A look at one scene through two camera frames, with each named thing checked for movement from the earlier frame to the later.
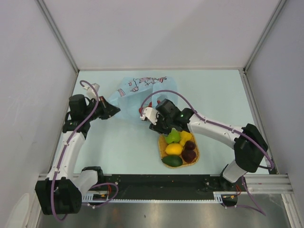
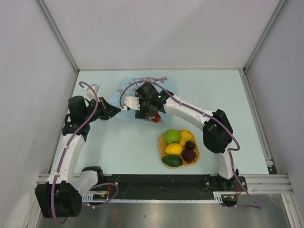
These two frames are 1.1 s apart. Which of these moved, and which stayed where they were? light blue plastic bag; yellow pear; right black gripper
Moved: right black gripper
Stayed: yellow pear; light blue plastic bag
